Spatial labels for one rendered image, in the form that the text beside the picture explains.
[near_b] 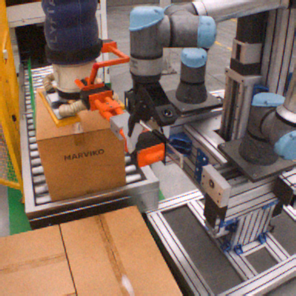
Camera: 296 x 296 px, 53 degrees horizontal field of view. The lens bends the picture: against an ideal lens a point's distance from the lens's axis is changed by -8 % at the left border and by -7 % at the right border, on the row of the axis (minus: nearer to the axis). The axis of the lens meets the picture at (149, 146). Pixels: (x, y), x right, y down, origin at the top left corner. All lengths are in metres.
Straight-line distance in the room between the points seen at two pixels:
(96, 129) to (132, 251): 0.57
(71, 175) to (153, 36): 1.01
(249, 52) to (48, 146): 0.93
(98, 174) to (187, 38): 1.02
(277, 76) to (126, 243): 0.95
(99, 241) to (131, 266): 0.20
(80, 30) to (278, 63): 0.74
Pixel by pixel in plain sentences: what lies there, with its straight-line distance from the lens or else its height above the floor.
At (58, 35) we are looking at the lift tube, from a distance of 1.19.
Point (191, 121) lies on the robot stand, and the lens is 1.49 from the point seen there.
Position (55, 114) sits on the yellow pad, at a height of 1.11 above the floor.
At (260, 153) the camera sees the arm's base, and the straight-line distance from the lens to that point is 1.11.
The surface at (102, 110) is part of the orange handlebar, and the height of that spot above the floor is 1.23.
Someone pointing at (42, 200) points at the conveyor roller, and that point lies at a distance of 1.72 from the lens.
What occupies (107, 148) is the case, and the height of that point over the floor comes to 0.84.
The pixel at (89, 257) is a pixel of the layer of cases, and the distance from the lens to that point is 1.43.
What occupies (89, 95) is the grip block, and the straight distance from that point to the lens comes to 1.08.
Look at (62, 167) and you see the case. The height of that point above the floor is 0.78.
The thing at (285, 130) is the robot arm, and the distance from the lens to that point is 0.93.
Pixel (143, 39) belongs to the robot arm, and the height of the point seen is 1.51.
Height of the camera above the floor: 1.69
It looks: 35 degrees down
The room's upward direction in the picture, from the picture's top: straight up
